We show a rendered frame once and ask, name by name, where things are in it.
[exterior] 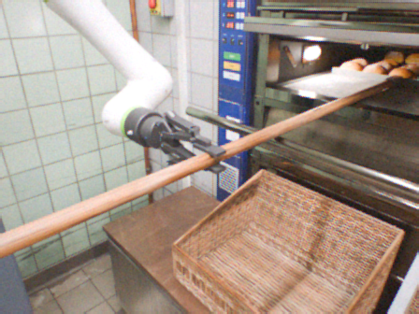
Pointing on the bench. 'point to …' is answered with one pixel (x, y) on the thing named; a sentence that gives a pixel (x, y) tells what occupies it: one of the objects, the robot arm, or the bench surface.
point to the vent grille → (228, 180)
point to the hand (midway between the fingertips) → (209, 156)
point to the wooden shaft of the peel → (23, 237)
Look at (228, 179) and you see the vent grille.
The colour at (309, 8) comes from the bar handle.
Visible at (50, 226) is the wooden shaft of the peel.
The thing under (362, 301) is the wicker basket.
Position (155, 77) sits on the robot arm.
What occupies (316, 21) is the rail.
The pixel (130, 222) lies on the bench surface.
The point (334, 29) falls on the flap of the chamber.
